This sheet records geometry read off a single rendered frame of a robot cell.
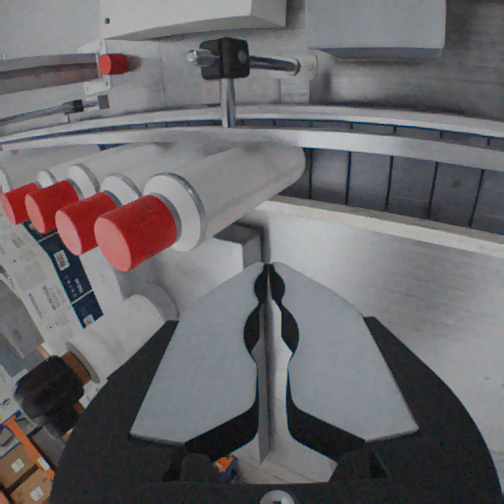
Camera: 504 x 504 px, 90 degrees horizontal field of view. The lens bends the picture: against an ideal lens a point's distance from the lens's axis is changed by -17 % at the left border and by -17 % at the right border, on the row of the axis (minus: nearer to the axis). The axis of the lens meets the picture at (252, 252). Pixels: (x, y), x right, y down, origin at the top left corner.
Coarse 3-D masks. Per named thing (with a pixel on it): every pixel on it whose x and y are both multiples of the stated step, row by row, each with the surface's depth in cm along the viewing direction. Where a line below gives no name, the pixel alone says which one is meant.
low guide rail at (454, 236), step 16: (256, 208) 30; (272, 208) 29; (288, 208) 28; (304, 208) 27; (320, 208) 27; (336, 208) 26; (352, 208) 26; (352, 224) 26; (368, 224) 25; (384, 224) 24; (400, 224) 23; (416, 224) 23; (432, 224) 23; (448, 224) 23; (432, 240) 22; (448, 240) 22; (464, 240) 21; (480, 240) 20; (496, 240) 20; (496, 256) 20
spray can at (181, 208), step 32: (224, 160) 20; (256, 160) 22; (288, 160) 25; (160, 192) 17; (192, 192) 17; (224, 192) 19; (256, 192) 22; (96, 224) 15; (128, 224) 14; (160, 224) 16; (192, 224) 17; (224, 224) 20; (128, 256) 14
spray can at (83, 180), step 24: (144, 144) 28; (168, 144) 28; (192, 144) 30; (72, 168) 22; (96, 168) 22; (120, 168) 24; (48, 192) 20; (72, 192) 21; (96, 192) 22; (48, 216) 20
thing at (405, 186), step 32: (96, 128) 44; (128, 128) 40; (352, 128) 26; (384, 128) 24; (416, 128) 22; (320, 160) 28; (352, 160) 26; (384, 160) 25; (416, 160) 23; (288, 192) 31; (320, 192) 30; (352, 192) 28; (384, 192) 26; (416, 192) 25; (448, 192) 23; (480, 192) 21; (480, 224) 23
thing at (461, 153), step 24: (24, 144) 43; (48, 144) 38; (72, 144) 35; (264, 144) 21; (288, 144) 20; (312, 144) 20; (336, 144) 19; (360, 144) 18; (384, 144) 17; (408, 144) 16; (432, 144) 16; (456, 144) 15
